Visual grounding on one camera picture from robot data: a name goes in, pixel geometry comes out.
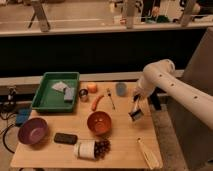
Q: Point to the orange round fruit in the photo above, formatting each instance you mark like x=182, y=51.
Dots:
x=92, y=87

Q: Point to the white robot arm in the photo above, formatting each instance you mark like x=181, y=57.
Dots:
x=160, y=74

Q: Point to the small metal cup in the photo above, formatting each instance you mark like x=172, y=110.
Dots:
x=83, y=95

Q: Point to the grey blue sponge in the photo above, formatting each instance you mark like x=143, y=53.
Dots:
x=68, y=94

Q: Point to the green plastic tray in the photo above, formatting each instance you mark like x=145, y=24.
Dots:
x=48, y=100

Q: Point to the blue box on floor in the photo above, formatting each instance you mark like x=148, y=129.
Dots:
x=22, y=116

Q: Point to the red bowl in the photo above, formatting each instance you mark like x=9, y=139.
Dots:
x=99, y=123

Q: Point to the purple bowl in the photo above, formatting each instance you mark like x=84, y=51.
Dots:
x=32, y=131

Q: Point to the orange carrot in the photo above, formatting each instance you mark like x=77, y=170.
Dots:
x=95, y=102

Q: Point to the beige corn cob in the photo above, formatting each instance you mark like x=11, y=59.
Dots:
x=149, y=156

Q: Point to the black rectangular remote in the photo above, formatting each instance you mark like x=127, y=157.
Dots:
x=65, y=138

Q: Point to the white cloth in tray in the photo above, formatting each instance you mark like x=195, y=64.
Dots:
x=59, y=86

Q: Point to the white jar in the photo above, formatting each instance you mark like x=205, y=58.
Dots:
x=85, y=149

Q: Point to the dark grapes bunch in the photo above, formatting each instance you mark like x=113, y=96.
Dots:
x=101, y=148

